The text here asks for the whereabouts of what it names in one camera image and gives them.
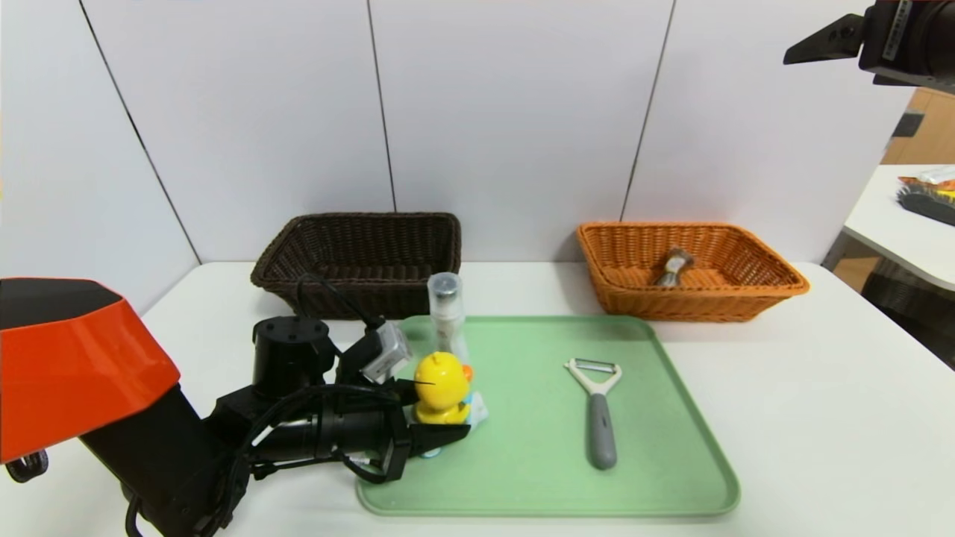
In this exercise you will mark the white side table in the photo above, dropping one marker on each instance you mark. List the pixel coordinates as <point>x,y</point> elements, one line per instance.
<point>888,224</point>

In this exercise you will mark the wooden shelf unit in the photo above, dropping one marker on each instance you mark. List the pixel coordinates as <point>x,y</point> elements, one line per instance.
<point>936,134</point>

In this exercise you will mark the yellow duck toy car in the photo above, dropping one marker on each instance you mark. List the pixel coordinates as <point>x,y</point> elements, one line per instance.
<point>442,380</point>

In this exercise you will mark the green plastic tray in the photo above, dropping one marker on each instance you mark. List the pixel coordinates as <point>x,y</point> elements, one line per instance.
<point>522,447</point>

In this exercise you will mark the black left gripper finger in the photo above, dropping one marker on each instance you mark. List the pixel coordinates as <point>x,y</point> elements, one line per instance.
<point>403,393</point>
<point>433,438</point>

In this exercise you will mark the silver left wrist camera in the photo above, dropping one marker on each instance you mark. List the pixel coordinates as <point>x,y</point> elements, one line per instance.
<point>386,352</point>

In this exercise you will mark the chocolate candy pack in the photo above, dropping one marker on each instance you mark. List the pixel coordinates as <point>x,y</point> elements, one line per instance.
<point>674,265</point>

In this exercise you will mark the frosted clear plastic bottle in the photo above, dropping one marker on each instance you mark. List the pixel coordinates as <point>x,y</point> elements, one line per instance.
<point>446,313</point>

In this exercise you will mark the small black box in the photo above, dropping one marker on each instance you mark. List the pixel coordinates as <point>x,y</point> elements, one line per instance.
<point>905,125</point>

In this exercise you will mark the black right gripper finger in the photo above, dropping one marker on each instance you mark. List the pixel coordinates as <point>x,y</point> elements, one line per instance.
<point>839,43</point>

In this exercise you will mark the dark brown wicker basket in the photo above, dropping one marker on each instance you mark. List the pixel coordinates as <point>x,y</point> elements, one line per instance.
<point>373,246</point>

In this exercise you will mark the orange white snack packet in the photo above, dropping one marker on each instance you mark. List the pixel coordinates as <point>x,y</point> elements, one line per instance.
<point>932,179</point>

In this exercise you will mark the black bristle brush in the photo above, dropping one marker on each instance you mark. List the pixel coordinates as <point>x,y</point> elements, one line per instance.
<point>929,206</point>

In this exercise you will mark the orange wicker basket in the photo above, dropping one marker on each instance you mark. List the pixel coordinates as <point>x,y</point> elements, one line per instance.
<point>731,276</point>

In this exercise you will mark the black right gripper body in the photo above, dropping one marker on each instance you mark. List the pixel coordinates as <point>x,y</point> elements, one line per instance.
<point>888,39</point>

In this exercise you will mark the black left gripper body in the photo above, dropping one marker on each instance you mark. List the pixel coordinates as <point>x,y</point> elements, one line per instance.
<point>398,441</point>

